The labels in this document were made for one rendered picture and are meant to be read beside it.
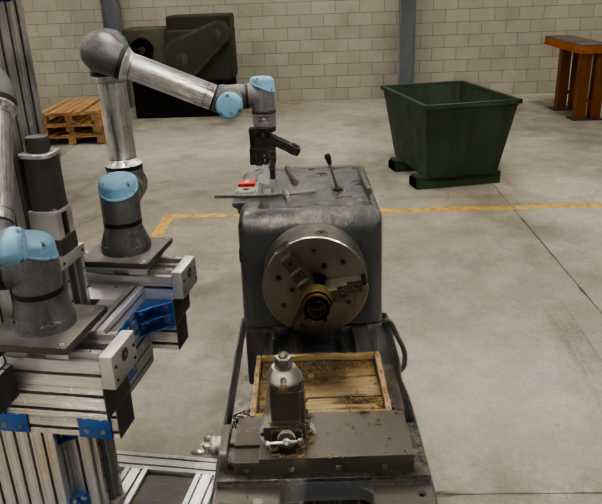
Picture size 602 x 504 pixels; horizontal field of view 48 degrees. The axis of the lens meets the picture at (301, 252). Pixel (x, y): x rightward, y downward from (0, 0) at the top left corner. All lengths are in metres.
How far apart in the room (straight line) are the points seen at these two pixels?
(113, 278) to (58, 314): 0.48
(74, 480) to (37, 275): 0.85
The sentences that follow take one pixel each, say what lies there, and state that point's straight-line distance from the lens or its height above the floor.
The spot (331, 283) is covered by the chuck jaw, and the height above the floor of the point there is 1.11.
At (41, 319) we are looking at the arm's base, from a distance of 1.69.
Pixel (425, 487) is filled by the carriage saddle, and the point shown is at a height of 0.90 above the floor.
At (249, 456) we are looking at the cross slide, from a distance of 1.53.
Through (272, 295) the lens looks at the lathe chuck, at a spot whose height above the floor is 1.06.
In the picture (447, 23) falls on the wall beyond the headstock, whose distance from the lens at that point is 11.95.
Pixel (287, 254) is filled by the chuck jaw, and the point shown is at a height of 1.19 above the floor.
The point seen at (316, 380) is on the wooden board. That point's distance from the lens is 1.91.
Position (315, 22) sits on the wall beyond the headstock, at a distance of 11.76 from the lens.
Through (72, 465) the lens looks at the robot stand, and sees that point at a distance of 2.27.
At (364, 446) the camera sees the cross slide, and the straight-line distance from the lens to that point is 1.53.
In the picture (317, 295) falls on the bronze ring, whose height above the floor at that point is 1.12.
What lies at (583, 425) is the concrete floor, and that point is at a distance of 3.41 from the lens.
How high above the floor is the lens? 1.92
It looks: 22 degrees down
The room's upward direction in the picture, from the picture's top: 2 degrees counter-clockwise
